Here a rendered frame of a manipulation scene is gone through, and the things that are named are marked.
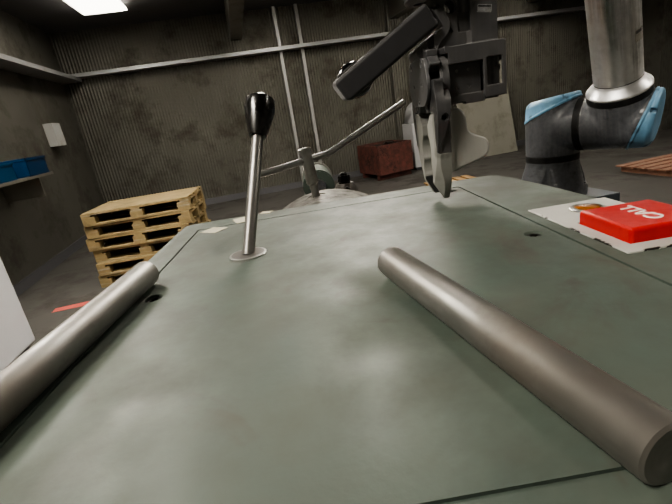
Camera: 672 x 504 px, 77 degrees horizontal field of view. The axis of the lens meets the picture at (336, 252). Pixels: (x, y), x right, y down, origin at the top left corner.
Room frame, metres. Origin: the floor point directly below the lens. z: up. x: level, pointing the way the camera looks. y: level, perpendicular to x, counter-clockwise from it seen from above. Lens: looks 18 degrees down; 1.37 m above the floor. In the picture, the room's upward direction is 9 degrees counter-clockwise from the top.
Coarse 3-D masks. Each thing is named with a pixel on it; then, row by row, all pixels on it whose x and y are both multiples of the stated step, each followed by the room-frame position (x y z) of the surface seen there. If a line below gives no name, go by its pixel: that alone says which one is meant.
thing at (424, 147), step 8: (416, 120) 0.52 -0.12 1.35; (424, 120) 0.50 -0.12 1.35; (424, 128) 0.49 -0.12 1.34; (424, 136) 0.49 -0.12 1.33; (424, 144) 0.50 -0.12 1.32; (424, 152) 0.50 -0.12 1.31; (424, 160) 0.50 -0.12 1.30; (424, 168) 0.50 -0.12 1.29; (432, 168) 0.50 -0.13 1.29; (424, 176) 0.50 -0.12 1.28; (432, 176) 0.50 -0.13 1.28; (432, 184) 0.50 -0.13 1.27
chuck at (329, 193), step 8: (320, 192) 0.77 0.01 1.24; (328, 192) 0.76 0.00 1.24; (336, 192) 0.75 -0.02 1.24; (344, 192) 0.76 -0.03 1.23; (352, 192) 0.77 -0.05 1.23; (360, 192) 0.79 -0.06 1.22; (296, 200) 0.78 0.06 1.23; (304, 200) 0.75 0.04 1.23; (312, 200) 0.72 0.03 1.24; (288, 208) 0.75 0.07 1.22
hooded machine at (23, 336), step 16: (0, 272) 2.94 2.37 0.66; (0, 288) 2.87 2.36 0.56; (0, 304) 2.81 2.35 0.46; (16, 304) 2.96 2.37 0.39; (0, 320) 2.74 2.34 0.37; (16, 320) 2.89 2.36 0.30; (0, 336) 2.68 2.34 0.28; (16, 336) 2.82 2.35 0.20; (32, 336) 2.98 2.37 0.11; (0, 352) 2.62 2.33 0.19; (16, 352) 2.76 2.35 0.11; (0, 368) 2.56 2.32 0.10
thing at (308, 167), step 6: (300, 150) 0.74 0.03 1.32; (306, 150) 0.74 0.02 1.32; (300, 156) 0.75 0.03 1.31; (306, 156) 0.74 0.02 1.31; (306, 162) 0.74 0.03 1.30; (312, 162) 0.75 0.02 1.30; (306, 168) 0.74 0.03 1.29; (312, 168) 0.74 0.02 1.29; (306, 174) 0.74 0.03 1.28; (312, 174) 0.74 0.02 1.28; (306, 180) 0.75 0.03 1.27; (312, 180) 0.74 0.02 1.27; (318, 180) 0.75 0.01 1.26; (312, 186) 0.75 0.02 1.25; (312, 192) 0.75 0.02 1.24; (318, 192) 0.75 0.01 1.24
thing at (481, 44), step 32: (416, 0) 0.48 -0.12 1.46; (448, 0) 0.49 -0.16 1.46; (480, 0) 0.46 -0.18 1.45; (448, 32) 0.46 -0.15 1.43; (480, 32) 0.46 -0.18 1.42; (416, 64) 0.48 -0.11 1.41; (448, 64) 0.45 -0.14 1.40; (480, 64) 0.47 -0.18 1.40; (416, 96) 0.49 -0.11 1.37; (480, 96) 0.46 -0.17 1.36
